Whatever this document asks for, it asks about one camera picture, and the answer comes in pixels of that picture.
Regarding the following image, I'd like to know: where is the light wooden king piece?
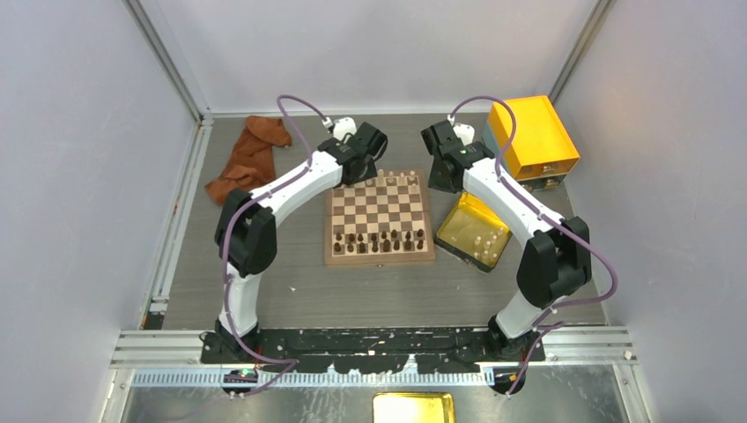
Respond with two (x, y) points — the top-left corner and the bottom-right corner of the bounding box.
(376, 169), (386, 187)

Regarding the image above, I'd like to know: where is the gold metal tin tray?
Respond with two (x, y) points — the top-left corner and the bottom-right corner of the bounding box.
(435, 192), (513, 273)

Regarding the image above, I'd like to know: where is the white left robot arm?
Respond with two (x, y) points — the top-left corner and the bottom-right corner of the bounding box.
(215, 122), (388, 364)

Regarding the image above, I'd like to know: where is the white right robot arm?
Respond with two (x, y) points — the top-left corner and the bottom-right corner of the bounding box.
(421, 121), (592, 362)

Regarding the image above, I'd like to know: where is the wooden chessboard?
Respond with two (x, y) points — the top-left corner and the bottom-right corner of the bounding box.
(324, 169), (436, 268)

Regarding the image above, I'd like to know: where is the yellow drawer box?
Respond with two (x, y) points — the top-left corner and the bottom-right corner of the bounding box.
(501, 95), (580, 191)

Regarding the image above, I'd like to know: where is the brown cloth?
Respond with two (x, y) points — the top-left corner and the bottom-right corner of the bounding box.
(204, 115), (292, 205)

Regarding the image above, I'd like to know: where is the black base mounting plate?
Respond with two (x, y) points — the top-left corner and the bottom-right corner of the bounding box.
(199, 326), (545, 375)

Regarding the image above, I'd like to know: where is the gold tin lid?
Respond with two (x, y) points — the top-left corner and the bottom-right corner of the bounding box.
(372, 392), (455, 423)

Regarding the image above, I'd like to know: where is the aluminium front rail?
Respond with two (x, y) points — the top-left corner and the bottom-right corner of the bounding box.
(110, 326), (638, 388)

